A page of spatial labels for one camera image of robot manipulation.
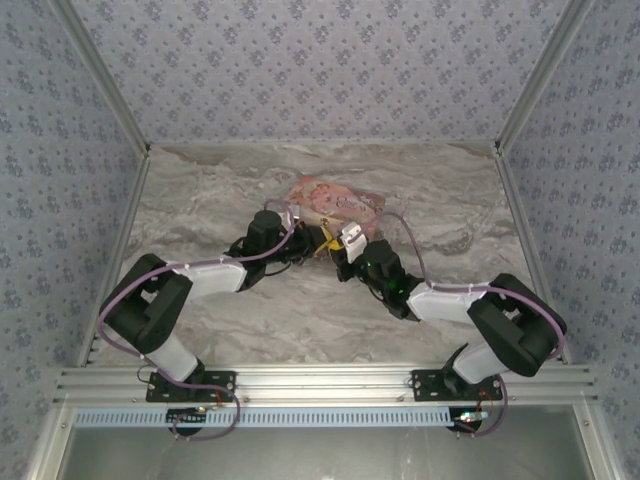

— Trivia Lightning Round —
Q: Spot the pink illustrated wooden box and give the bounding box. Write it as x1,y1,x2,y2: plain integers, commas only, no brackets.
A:
284,174,388,239

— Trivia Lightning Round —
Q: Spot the black controller board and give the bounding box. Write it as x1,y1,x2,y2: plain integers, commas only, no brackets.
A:
166,407,209,434
447,407,486,434

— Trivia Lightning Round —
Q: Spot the grey metal panel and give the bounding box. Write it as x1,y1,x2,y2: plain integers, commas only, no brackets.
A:
54,424,596,480

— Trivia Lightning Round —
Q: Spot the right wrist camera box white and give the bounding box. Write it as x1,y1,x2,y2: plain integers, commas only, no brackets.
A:
339,222,369,264

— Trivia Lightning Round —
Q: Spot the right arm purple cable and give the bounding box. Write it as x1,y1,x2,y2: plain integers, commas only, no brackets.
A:
367,212,569,440

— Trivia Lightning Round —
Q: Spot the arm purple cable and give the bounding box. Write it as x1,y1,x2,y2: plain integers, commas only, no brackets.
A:
98,198,302,442
367,212,569,440

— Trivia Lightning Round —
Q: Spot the thin aluminium table rail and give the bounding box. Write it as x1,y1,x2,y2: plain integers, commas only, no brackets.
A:
149,139,497,148

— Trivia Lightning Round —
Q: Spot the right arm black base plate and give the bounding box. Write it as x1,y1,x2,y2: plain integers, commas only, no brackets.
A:
410,369,504,402

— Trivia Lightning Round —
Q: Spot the wide aluminium mounting rail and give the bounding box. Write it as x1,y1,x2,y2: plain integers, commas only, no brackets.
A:
53,364,599,404

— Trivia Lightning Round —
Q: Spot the aluminium table side rail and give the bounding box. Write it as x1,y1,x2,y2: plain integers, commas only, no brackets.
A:
494,148,572,365
77,148,152,367

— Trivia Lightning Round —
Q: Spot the white slotted cable duct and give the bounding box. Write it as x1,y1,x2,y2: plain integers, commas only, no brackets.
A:
73,405,494,429

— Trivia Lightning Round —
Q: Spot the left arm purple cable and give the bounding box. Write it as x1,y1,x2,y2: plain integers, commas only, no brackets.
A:
98,198,302,442

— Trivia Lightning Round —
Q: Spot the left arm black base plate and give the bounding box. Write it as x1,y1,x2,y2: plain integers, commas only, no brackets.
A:
145,371,238,403

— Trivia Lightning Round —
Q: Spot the aluminium frame post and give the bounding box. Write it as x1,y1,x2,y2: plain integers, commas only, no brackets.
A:
493,0,599,154
49,0,153,154

